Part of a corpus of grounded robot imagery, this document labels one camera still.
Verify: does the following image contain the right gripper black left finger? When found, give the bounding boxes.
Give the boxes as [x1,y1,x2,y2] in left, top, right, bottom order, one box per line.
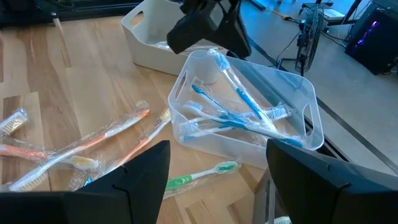
[0,139,171,224]

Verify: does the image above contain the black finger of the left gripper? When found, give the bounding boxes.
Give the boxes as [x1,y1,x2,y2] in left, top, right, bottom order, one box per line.
[167,9,218,55]
[214,0,252,58]

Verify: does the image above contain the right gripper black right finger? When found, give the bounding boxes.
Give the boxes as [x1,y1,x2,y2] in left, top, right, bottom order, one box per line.
[266,138,398,224]

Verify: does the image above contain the beige plastic bin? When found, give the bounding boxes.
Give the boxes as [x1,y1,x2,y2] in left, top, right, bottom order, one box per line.
[120,0,229,77]

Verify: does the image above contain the clear plastic bin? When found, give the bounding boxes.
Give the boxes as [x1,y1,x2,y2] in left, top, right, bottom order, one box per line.
[167,49,325,169]

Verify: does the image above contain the black computer tower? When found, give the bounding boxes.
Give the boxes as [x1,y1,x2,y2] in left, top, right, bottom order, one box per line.
[344,2,398,76]

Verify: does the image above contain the yellow cable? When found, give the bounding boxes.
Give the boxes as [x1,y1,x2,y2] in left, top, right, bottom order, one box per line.
[269,6,292,20]

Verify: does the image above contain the black fan cable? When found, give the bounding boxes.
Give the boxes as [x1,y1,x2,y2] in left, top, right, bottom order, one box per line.
[275,30,301,68]

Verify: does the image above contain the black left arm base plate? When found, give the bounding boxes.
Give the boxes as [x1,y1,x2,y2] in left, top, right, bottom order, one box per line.
[0,0,60,29]

